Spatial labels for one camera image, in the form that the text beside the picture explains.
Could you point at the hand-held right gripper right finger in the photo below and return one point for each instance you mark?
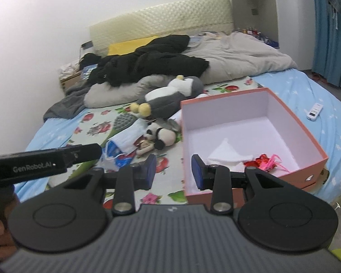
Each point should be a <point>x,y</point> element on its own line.
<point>196,173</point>

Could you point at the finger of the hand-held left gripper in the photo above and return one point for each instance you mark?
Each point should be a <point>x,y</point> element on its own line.
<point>82,153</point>

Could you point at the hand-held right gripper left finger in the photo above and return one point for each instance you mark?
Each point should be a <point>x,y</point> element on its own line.
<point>151,170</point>

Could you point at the blue printed plastic packet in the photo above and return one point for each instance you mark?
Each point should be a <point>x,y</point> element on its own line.
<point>118,159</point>

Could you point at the small panda plush toy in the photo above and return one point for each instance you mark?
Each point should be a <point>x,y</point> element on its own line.
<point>164,136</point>

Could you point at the white tissue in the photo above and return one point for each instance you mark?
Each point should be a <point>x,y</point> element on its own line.
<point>227,153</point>

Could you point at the light blue face mask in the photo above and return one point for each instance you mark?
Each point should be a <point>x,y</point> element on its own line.
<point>129,139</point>

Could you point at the red foil wrapper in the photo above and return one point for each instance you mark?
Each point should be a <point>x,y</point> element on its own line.
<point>254,164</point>

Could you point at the orange cardboard box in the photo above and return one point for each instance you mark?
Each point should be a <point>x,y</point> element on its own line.
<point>238,130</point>

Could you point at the pink ribbon toy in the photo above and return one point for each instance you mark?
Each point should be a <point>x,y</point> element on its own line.
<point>272,162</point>

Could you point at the person's left hand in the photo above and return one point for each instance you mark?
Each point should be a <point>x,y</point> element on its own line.
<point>0,239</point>

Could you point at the fruit print bed mat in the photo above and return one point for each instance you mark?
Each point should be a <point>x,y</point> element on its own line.
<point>173,176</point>

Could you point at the green massage brush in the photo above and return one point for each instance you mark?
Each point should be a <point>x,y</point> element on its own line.
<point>123,122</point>

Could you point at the dark grey blanket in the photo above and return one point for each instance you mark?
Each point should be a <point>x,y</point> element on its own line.
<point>68,102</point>

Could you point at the cardboard box nightstand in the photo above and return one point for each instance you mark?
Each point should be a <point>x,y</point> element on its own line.
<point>69,82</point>

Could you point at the grey penguin plush toy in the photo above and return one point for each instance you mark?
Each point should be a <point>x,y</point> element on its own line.
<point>170,96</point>

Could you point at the blue patterned packet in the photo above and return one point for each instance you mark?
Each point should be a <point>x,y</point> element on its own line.
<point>88,71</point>

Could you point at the white crumpled cloth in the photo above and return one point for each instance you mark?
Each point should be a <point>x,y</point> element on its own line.
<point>69,68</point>

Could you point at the black garment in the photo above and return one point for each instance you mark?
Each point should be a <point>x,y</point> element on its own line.
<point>89,59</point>

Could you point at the black jacket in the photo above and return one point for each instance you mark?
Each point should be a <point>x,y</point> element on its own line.
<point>159,62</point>

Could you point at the yellow pillow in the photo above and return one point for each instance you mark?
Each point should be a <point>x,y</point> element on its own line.
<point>125,47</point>

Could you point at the light grey duvet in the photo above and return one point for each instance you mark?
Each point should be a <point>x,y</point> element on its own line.
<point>244,57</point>

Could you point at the white remote control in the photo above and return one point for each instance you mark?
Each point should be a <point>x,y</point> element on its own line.
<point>314,111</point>

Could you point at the cream quilted headboard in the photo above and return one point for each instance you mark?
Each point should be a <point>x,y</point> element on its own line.
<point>173,20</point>

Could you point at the blue curtain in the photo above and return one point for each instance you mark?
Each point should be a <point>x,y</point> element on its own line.
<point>329,48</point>

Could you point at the grey wardrobe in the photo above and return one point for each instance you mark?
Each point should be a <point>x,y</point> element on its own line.
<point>295,20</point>

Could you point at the dark wall switch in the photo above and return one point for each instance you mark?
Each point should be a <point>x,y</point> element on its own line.
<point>254,11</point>

